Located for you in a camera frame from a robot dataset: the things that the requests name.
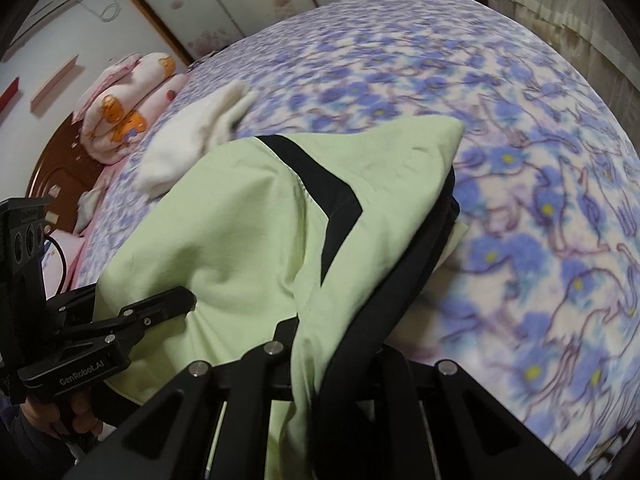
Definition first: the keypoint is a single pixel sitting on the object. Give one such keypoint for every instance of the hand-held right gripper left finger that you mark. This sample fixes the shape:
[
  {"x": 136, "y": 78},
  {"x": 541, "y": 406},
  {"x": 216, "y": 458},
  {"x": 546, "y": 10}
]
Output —
[{"x": 235, "y": 380}]

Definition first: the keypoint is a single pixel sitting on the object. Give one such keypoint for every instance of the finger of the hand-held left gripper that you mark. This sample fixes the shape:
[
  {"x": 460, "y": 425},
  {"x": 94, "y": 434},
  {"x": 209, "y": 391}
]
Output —
[
  {"x": 160, "y": 305},
  {"x": 70, "y": 305}
]

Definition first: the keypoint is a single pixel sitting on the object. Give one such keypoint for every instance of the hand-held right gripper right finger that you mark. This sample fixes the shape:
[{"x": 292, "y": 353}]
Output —
[{"x": 450, "y": 400}]

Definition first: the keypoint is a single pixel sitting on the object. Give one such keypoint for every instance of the green and black hooded jacket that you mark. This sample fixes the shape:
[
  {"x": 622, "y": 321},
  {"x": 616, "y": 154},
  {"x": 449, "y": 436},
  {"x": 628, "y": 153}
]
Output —
[{"x": 240, "y": 240}]

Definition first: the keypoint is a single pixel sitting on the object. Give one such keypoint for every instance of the person's left forearm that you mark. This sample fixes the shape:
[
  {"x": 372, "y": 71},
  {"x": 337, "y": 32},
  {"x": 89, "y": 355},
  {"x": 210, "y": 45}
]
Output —
[{"x": 30, "y": 450}]

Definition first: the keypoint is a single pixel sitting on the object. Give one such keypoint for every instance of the person's left hand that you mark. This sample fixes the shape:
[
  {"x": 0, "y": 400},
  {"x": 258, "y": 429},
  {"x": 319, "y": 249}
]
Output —
[{"x": 82, "y": 407}]

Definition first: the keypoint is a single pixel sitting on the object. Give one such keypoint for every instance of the grey cloth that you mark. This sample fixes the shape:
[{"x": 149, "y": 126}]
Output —
[{"x": 89, "y": 210}]

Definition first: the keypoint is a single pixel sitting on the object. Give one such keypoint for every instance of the wooden headboard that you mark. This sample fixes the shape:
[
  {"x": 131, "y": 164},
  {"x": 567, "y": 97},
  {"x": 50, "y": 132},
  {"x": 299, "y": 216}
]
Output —
[{"x": 65, "y": 170}]

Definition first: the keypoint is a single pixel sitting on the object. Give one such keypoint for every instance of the white fleece cloth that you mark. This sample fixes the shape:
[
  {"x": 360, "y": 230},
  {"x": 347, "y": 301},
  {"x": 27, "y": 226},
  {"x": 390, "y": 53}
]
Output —
[{"x": 190, "y": 135}]

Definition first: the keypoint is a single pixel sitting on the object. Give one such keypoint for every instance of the rolled pink bear quilt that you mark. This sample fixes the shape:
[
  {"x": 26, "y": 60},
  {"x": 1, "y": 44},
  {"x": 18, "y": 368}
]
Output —
[{"x": 120, "y": 110}]

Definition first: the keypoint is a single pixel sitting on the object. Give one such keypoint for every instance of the purple cat print blanket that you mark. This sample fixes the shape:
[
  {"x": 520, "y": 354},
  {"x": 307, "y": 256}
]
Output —
[{"x": 500, "y": 135}]

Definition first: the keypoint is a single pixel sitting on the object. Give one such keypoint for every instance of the white air conditioner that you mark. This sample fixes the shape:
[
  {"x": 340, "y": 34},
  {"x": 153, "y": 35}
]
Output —
[{"x": 40, "y": 20}]

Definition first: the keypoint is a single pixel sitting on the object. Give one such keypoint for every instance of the floral sliding door wardrobe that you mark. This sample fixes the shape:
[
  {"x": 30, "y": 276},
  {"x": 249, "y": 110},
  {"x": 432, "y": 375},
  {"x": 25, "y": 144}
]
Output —
[{"x": 250, "y": 0}]

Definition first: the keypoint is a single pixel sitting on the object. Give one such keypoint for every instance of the red wall shelf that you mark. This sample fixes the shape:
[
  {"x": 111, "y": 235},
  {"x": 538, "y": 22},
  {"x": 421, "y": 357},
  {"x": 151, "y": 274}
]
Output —
[{"x": 9, "y": 94}]

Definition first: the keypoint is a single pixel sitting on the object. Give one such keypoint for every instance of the pink wall shelf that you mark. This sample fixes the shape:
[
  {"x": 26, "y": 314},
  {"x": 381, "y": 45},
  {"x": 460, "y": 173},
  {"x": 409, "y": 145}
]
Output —
[{"x": 55, "y": 82}]

